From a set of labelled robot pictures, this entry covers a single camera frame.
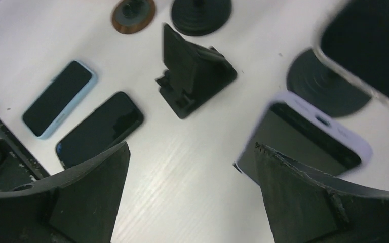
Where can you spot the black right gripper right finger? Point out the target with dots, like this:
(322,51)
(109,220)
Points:
(304,204)

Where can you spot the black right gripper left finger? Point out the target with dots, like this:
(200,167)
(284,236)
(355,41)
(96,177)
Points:
(79,204)

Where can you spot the lilac cased phone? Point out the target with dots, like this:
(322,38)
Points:
(300,131)

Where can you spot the black cased phone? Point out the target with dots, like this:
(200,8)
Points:
(110,123)

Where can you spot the light blue cased phone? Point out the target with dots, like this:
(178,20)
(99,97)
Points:
(65,91)

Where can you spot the black folding phone stand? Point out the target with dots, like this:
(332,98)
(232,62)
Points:
(193,75)

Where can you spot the wood base phone stand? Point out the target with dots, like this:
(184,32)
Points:
(129,17)

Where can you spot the black round base phone stand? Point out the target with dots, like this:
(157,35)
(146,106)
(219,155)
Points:
(200,18)

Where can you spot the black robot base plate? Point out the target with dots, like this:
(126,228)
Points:
(17,165)

